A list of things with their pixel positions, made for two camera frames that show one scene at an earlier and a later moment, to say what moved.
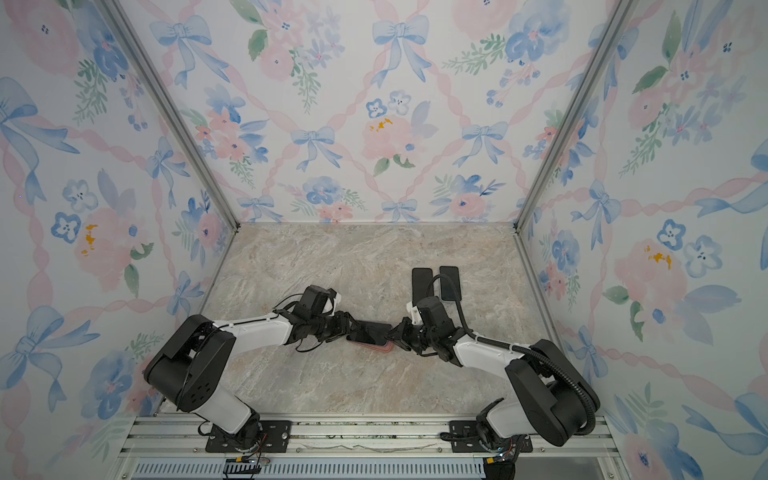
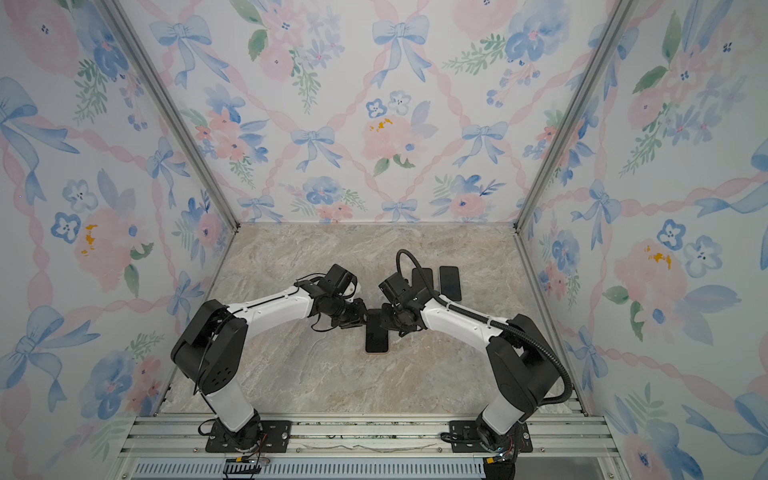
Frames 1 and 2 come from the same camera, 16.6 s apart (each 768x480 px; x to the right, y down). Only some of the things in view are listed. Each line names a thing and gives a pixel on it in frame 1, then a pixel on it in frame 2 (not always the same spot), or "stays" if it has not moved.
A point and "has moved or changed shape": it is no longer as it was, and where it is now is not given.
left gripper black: [344, 325] → [360, 315]
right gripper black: [402, 330] → [385, 321]
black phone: [422, 277] stays
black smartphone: [368, 332] has moved or changed shape
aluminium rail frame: [161, 447] stays
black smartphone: [447, 291] stays
